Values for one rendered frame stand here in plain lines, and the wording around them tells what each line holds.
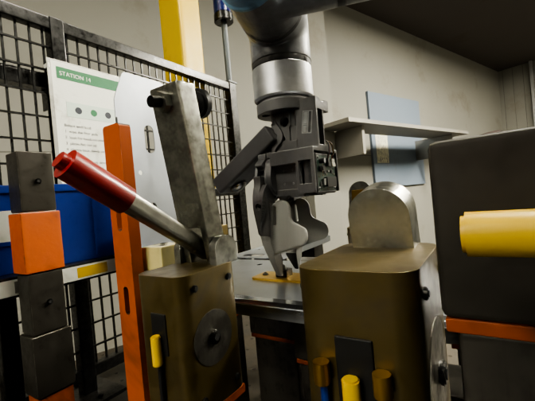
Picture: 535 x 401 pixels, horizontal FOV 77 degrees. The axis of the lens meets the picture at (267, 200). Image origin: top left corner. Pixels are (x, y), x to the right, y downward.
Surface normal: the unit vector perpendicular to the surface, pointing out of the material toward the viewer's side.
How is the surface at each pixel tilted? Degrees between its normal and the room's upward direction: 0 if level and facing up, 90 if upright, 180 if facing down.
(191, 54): 90
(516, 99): 90
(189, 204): 99
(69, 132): 90
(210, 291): 90
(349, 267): 0
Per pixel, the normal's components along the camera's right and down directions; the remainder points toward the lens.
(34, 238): 0.83, -0.07
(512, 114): -0.79, 0.07
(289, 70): 0.22, 0.00
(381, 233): -0.52, 0.26
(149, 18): 0.61, -0.05
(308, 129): -0.55, 0.05
